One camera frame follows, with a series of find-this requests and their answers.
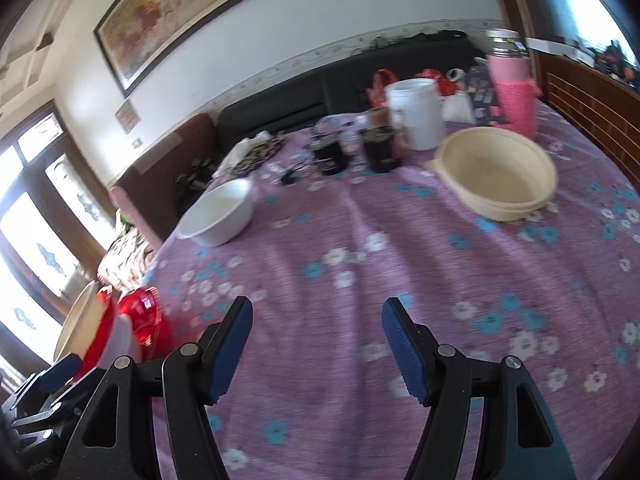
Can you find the pink bottle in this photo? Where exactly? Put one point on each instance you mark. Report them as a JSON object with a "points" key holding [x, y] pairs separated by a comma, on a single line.
{"points": [[512, 90]]}

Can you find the black and white items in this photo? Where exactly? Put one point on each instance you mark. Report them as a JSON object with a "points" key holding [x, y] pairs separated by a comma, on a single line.
{"points": [[194, 172]]}

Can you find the white cloth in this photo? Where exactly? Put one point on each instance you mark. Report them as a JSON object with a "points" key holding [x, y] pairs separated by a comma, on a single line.
{"points": [[242, 149]]}

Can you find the framed wall painting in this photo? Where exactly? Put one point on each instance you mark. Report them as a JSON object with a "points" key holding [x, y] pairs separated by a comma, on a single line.
{"points": [[190, 15]]}

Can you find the red scalloped plate with sticker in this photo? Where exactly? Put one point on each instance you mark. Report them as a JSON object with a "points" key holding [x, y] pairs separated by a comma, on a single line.
{"points": [[102, 320]]}

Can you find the leopard print cloth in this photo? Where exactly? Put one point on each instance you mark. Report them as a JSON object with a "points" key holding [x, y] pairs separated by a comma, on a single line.
{"points": [[261, 150]]}

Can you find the brown patterned blanket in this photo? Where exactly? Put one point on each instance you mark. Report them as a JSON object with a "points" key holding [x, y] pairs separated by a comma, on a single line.
{"points": [[125, 257]]}

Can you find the maroon armchair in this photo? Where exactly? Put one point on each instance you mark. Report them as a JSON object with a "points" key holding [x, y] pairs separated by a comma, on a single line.
{"points": [[165, 175]]}

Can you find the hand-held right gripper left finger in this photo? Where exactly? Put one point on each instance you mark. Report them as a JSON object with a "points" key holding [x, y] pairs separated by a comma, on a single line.
{"points": [[230, 355]]}

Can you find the black electronic device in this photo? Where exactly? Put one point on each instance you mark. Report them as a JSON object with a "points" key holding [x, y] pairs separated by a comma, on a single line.
{"points": [[330, 154]]}

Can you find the large white foam bowl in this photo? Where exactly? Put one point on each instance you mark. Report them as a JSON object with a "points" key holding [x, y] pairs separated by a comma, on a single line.
{"points": [[75, 320]]}

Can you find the cream plastic bowl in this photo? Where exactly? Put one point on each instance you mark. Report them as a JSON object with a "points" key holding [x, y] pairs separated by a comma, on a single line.
{"points": [[500, 180]]}

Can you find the black leather sofa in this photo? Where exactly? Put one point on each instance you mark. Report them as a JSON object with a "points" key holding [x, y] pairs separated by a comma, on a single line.
{"points": [[300, 95]]}

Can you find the dark patterned packet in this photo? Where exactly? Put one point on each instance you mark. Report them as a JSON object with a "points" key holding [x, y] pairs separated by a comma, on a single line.
{"points": [[480, 92]]}

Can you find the small white bowl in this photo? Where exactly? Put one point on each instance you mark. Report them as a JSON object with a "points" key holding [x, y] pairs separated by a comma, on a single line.
{"points": [[215, 220]]}

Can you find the small wall plaque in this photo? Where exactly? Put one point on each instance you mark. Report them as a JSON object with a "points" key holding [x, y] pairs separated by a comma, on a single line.
{"points": [[125, 116]]}

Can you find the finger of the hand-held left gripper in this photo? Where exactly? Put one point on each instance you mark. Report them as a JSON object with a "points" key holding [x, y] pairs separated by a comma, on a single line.
{"points": [[60, 372]]}

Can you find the wooden glass door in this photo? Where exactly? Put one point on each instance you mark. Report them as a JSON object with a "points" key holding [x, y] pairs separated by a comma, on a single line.
{"points": [[45, 240]]}

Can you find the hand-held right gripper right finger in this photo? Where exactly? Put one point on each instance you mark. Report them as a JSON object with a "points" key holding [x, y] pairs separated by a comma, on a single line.
{"points": [[405, 355]]}

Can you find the purple floral tablecloth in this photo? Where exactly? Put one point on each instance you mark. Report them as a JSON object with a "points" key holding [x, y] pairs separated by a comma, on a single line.
{"points": [[400, 260]]}

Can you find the white plastic jar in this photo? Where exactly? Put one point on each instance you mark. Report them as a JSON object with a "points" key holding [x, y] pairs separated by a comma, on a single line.
{"points": [[415, 112]]}

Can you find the wooden bench back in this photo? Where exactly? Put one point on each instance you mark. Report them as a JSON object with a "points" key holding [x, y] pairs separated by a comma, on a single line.
{"points": [[590, 105]]}

